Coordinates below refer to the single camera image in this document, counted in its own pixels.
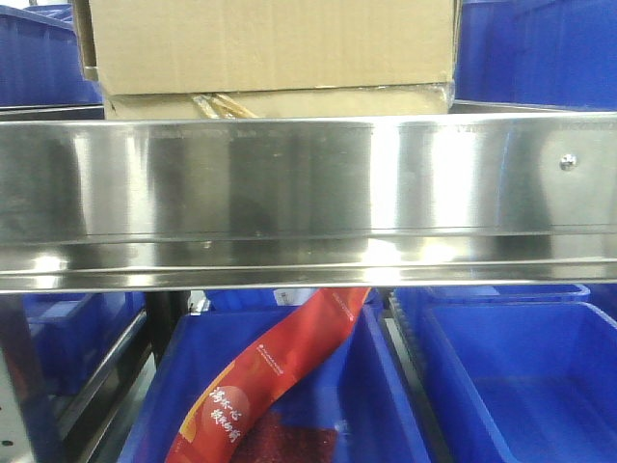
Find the red printed paper bag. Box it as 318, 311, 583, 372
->
165, 287, 370, 462

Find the blue bin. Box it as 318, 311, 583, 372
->
23, 291, 145, 395
455, 1, 616, 110
118, 302, 433, 463
1, 3, 102, 107
393, 287, 616, 462

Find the blue bin upper left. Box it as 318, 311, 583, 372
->
1, 3, 102, 107

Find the blue bin lower left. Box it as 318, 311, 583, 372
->
23, 291, 145, 395

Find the stainless steel shelf rail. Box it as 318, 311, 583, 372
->
1, 112, 616, 293

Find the orange printed cardboard box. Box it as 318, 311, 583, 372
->
103, 83, 454, 121

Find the blue bin lower centre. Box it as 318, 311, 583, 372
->
118, 302, 433, 463

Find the blue bin lower right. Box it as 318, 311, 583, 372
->
393, 287, 616, 462

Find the blue bin upper right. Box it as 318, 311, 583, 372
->
455, 1, 616, 110

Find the plain brown cardboard box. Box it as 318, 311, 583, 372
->
72, 0, 462, 95

